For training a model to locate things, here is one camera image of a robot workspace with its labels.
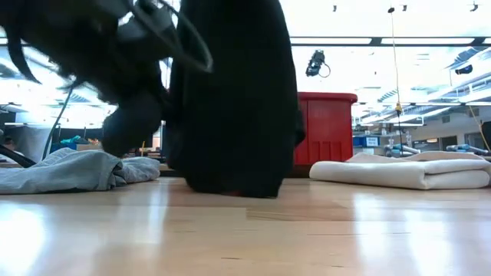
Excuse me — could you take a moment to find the brown cardboard box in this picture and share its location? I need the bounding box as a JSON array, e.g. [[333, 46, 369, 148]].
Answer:
[[75, 137, 104, 153]]

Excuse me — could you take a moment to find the black ceiling light rail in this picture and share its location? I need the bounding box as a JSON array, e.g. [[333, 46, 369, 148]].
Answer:
[[289, 36, 491, 48]]

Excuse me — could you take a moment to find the black ceiling camera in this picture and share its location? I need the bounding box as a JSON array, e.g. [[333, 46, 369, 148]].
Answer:
[[305, 49, 332, 79]]

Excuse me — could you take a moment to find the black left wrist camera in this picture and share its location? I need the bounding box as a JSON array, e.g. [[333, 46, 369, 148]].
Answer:
[[116, 2, 176, 43]]

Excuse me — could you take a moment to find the grey t-shirt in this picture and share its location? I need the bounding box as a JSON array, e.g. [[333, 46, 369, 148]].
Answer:
[[0, 147, 162, 196]]

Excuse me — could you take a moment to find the red plastic laundry bin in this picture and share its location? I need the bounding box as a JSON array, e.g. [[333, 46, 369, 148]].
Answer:
[[293, 91, 359, 167]]

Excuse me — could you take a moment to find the black garment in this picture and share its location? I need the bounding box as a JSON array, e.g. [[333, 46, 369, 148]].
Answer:
[[164, 0, 307, 199]]

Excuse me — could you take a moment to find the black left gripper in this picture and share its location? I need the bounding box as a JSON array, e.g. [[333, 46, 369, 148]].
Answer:
[[0, 0, 166, 157]]

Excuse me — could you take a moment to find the yellow cord with connector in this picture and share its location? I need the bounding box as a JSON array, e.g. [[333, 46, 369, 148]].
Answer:
[[387, 5, 404, 154]]

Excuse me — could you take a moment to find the beige canvas tote bag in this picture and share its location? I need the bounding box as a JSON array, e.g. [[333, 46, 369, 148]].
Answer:
[[308, 150, 491, 192]]

